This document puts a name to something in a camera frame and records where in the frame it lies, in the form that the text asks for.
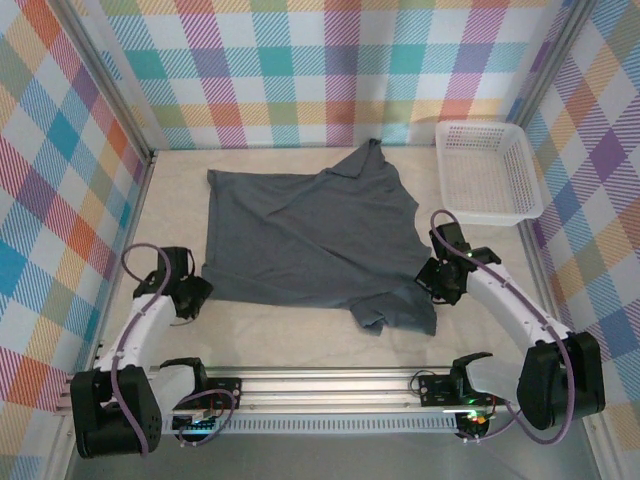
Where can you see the grey t-shirt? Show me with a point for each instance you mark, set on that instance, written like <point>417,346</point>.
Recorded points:
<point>310,235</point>

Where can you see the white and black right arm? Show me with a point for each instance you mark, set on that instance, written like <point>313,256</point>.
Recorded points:
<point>505,300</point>

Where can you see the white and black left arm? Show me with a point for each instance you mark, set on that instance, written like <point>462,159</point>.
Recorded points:
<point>145,320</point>

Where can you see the white perforated plastic basket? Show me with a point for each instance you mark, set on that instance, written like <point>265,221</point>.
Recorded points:
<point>480,170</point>

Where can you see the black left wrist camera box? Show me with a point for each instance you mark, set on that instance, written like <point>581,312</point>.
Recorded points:
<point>180,260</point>

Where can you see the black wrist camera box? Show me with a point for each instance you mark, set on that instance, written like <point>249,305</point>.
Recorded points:
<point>440,237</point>
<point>180,260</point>

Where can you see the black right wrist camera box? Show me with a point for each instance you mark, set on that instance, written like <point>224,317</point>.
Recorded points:
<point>440,237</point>

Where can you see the aluminium side frame strip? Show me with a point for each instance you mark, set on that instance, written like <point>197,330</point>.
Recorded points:
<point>135,210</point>
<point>537,270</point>

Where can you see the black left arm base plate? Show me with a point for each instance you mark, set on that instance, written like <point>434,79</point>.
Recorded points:
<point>225,392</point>

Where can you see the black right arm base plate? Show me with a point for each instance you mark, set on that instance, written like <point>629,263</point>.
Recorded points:
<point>435,392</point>

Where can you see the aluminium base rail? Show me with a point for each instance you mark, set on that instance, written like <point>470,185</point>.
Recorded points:
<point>325,390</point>

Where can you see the aluminium corner post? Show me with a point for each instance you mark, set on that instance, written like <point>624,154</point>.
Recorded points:
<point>108,85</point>
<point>554,60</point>

